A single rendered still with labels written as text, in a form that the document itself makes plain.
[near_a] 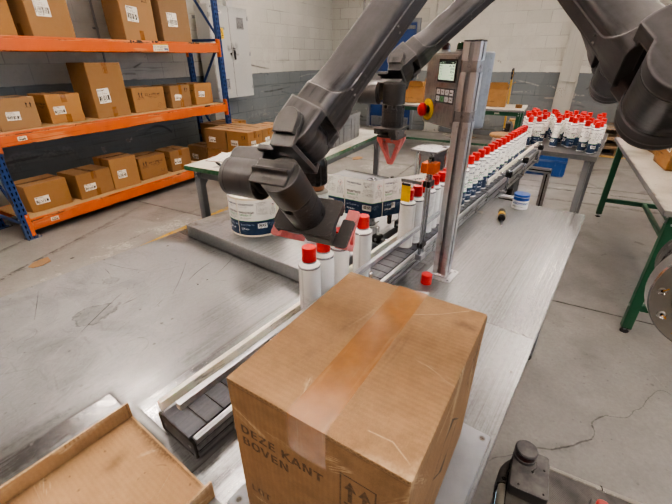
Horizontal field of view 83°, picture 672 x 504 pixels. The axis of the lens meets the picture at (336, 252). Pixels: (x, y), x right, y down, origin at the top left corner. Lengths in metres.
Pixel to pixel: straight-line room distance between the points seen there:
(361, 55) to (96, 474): 0.79
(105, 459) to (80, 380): 0.24
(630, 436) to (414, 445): 1.84
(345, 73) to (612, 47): 0.30
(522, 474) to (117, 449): 1.17
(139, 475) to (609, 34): 0.90
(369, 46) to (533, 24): 8.18
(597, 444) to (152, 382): 1.78
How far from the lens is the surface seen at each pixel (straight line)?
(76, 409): 0.98
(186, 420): 0.79
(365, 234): 1.01
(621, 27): 0.53
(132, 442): 0.86
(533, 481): 1.51
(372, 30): 0.59
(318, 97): 0.54
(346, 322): 0.56
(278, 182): 0.50
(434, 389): 0.48
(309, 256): 0.84
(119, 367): 1.03
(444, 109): 1.15
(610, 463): 2.07
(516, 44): 8.72
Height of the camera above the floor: 1.46
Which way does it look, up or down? 27 degrees down
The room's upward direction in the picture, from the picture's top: straight up
